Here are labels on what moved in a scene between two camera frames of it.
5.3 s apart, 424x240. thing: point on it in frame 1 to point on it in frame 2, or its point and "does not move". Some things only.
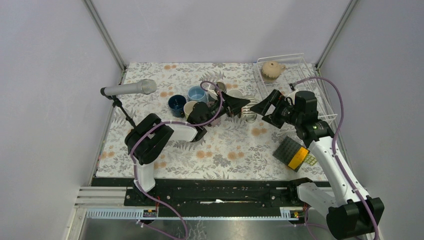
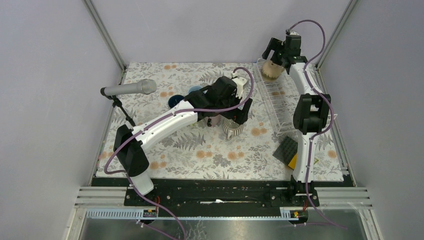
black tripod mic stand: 118,103 does not move
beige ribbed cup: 271,70 does not move
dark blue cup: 176,104 does not move
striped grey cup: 249,115 to 232,128
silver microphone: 147,86 does not move
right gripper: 276,98 to 275,45
